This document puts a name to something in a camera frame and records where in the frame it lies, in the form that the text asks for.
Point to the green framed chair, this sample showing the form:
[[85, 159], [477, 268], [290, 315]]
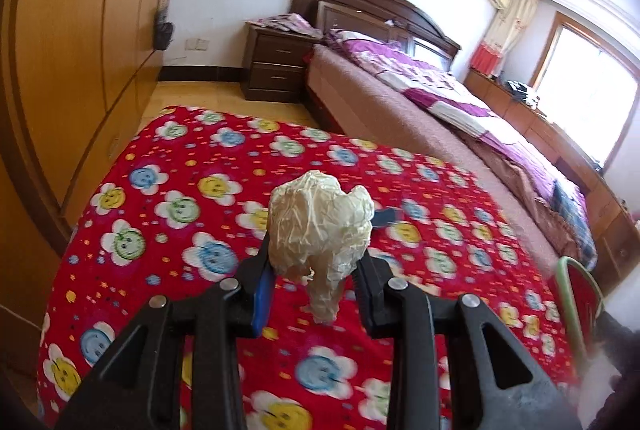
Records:
[[575, 305]]

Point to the dark wooden headboard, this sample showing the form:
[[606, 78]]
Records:
[[360, 5]]

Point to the purple patterned quilt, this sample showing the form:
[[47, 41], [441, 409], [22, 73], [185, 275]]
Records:
[[440, 85]]

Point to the white wall socket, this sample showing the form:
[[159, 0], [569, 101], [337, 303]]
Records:
[[197, 43]]

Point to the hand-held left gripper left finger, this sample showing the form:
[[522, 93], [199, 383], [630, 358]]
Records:
[[262, 295]]

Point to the red flower print blanket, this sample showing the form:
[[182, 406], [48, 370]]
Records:
[[175, 220]]

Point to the white paper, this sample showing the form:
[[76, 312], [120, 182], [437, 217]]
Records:
[[320, 220]]

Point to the white and red curtain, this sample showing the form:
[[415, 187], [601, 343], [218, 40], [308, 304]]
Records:
[[505, 30]]

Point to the black hanging bag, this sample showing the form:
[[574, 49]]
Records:
[[162, 34]]

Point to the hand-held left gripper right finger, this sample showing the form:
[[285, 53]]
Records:
[[367, 295]]

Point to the wooden bed with purple quilt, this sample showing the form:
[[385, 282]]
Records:
[[400, 120]]

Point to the window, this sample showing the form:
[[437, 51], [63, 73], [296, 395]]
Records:
[[585, 80]]

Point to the pink cloth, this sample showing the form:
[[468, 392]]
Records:
[[285, 21]]

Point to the wooden wardrobe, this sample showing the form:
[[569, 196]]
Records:
[[75, 35]]

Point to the wooden window cabinet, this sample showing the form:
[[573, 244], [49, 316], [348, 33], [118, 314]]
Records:
[[575, 150]]

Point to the dark wooden nightstand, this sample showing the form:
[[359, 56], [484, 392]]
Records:
[[272, 65]]

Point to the dark cloth pile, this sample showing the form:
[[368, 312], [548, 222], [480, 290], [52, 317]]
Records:
[[520, 91]]

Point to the blue plaid cloth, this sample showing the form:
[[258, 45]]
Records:
[[570, 205]]

